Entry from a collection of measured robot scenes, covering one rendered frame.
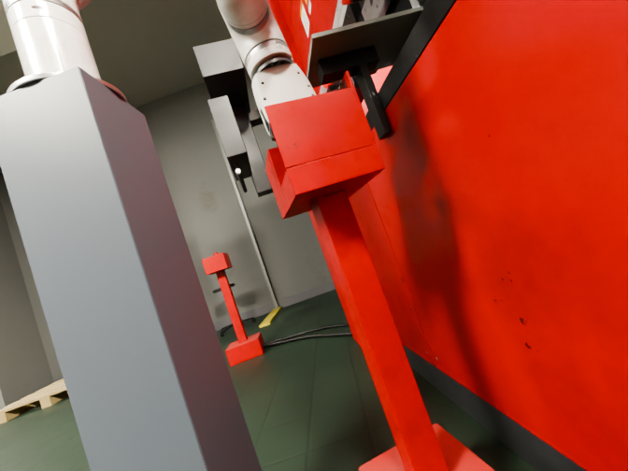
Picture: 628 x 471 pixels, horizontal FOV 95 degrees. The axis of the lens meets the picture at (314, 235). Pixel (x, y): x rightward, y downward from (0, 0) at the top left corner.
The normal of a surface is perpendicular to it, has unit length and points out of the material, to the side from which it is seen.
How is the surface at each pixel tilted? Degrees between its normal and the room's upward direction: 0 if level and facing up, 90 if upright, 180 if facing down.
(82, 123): 90
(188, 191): 90
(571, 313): 90
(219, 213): 90
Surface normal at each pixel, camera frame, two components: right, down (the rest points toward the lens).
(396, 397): 0.20, -0.13
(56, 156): -0.04, -0.04
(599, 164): -0.94, 0.33
